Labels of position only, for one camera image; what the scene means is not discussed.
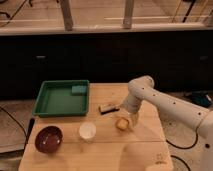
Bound black cable left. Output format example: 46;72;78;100
0;105;36;148

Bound green sponge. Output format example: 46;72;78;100
71;86;87;95

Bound black white eraser block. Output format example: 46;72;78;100
99;104;119;115

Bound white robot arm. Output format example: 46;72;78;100
122;75;213;171

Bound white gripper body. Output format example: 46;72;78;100
121;94;142;114

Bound black cable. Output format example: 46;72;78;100
0;105;36;148
165;131;200;171

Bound dark red bowl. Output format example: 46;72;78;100
35;126;63;154

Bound green plastic tray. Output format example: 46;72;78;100
33;80;90;117

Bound white paper cup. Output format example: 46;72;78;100
79;122;96;142

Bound black cable right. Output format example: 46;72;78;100
165;131;200;171

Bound red orange apple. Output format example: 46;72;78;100
115;118;129;131

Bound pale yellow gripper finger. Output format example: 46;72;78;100
127;113;139;130

